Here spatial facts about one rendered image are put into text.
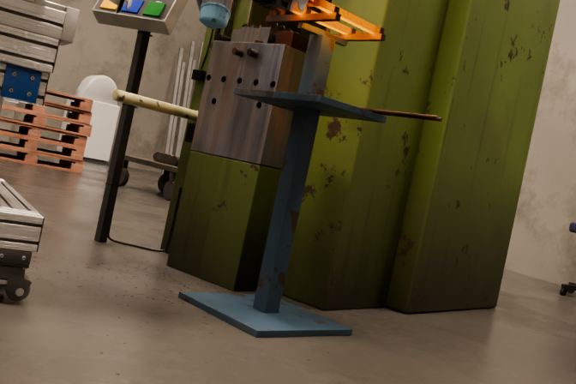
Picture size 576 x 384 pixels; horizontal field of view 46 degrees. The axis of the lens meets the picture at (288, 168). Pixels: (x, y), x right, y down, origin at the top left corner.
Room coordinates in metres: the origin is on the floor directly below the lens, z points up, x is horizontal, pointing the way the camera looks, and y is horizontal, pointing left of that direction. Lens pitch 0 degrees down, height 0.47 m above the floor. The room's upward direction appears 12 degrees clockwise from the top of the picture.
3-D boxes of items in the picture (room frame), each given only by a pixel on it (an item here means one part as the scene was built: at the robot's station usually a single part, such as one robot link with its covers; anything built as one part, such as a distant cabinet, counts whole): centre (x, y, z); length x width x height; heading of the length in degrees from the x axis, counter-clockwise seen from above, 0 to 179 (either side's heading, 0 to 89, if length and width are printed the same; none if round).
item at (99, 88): (9.83, 2.98, 0.63); 0.66 x 0.54 x 1.26; 122
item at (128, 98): (2.79, 0.58, 0.62); 0.44 x 0.05 x 0.05; 141
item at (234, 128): (2.78, 0.07, 0.69); 0.56 x 0.38 x 0.45; 141
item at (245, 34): (2.81, 0.12, 0.96); 0.42 x 0.20 x 0.09; 141
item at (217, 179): (2.78, 0.07, 0.23); 0.56 x 0.38 x 0.47; 141
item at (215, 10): (1.73, 0.26, 0.85); 0.11 x 0.08 x 0.11; 10
